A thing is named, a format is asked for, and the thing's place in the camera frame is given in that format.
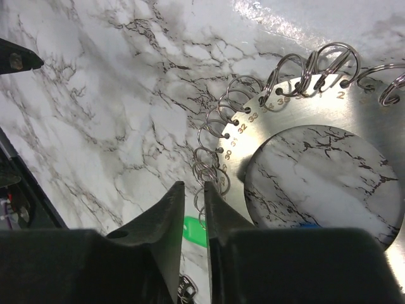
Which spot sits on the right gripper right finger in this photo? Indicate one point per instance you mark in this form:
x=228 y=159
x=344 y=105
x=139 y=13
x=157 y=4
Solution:
x=299 y=265

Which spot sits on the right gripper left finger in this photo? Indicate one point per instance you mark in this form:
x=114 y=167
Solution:
x=137 y=263

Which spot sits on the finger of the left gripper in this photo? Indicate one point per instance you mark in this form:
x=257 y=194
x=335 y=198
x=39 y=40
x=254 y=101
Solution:
x=15 y=58

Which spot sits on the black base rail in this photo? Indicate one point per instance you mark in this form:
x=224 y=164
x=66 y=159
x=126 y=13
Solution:
x=27 y=197

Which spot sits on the key with black fob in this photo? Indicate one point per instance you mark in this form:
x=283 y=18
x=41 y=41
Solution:
x=186 y=290

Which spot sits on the blue key tag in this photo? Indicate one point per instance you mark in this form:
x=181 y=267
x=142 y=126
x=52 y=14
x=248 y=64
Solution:
x=309 y=225

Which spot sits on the green key tag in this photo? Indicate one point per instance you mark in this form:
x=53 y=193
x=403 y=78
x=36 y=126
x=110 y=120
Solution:
x=194 y=231

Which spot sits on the metal disc with keyrings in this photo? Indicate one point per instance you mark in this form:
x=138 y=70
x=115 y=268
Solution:
x=321 y=141

